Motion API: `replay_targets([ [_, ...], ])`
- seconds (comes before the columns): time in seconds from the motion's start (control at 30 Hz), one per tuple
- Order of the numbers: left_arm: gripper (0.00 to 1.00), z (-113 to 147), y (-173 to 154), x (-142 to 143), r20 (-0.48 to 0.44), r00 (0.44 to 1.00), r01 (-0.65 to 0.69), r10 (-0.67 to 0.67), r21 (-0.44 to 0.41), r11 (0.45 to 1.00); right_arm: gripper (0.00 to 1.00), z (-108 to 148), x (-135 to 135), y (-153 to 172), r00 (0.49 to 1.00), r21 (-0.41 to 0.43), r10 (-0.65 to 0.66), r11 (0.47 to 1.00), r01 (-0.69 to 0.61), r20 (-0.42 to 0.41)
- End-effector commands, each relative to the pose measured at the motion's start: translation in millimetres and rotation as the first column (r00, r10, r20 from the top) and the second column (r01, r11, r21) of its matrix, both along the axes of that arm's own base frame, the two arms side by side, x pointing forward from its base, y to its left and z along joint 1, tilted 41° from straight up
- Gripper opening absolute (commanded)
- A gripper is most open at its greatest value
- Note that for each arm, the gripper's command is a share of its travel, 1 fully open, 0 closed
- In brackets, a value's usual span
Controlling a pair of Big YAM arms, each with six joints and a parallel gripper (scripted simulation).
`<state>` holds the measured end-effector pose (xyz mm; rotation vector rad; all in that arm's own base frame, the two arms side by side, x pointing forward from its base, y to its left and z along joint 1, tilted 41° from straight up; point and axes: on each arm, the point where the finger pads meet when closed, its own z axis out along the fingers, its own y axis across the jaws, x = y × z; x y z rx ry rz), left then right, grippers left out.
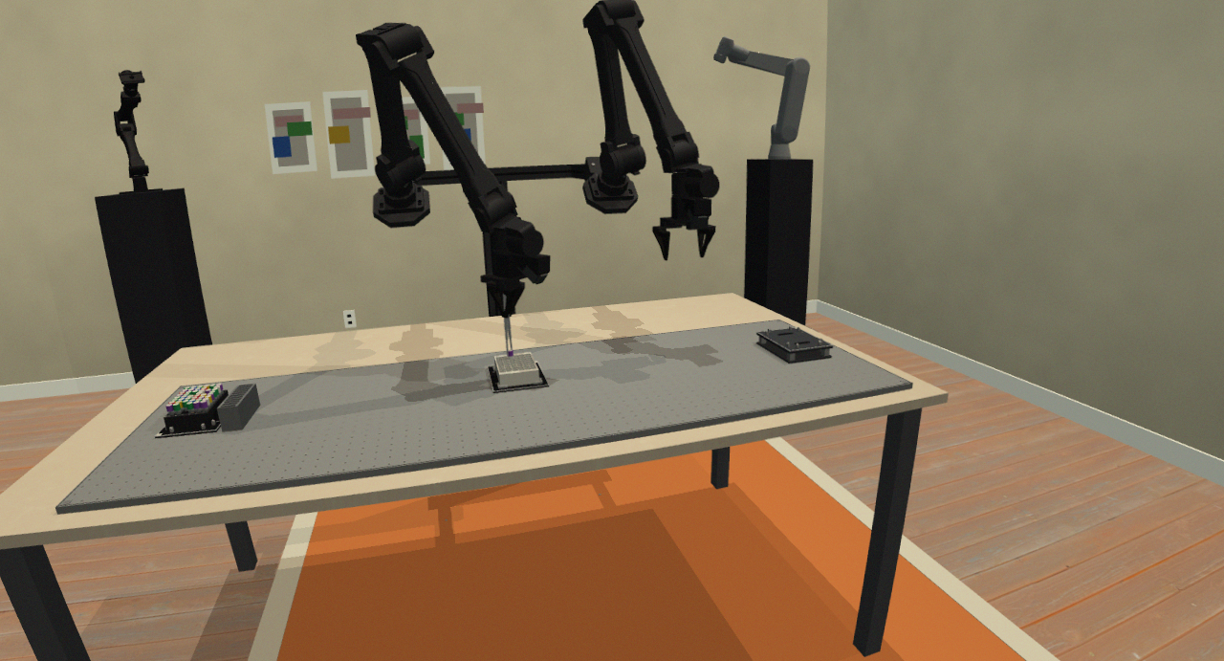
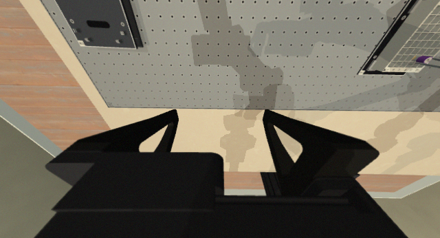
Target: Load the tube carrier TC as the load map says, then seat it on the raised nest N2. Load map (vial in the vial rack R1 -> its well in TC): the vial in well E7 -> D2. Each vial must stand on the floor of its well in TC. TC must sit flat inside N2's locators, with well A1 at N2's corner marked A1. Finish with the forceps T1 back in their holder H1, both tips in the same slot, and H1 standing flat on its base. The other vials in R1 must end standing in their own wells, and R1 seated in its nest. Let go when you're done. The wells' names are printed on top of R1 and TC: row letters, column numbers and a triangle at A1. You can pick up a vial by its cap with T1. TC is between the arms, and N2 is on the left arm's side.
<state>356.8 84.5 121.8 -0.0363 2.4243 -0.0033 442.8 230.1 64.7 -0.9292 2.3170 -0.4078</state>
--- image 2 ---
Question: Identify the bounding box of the black rectangular frame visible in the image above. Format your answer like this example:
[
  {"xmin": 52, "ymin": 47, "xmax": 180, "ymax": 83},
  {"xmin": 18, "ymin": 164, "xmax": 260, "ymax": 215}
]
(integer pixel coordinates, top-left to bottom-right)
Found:
[{"xmin": 357, "ymin": 0, "xmax": 422, "ymax": 76}]

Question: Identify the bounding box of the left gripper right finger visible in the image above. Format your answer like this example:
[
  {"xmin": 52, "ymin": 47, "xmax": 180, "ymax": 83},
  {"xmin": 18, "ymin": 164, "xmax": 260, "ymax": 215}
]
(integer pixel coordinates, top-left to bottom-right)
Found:
[{"xmin": 263, "ymin": 109, "xmax": 380, "ymax": 196}]

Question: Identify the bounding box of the cream grid rack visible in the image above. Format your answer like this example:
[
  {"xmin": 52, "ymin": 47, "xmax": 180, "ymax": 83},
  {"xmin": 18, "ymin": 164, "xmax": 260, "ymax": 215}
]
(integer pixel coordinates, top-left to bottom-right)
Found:
[{"xmin": 371, "ymin": 0, "xmax": 440, "ymax": 72}]

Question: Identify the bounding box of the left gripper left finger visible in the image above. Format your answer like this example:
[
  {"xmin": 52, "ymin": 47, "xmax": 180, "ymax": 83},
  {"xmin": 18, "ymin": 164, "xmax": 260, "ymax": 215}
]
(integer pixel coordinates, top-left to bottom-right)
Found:
[{"xmin": 65, "ymin": 109, "xmax": 179, "ymax": 152}]

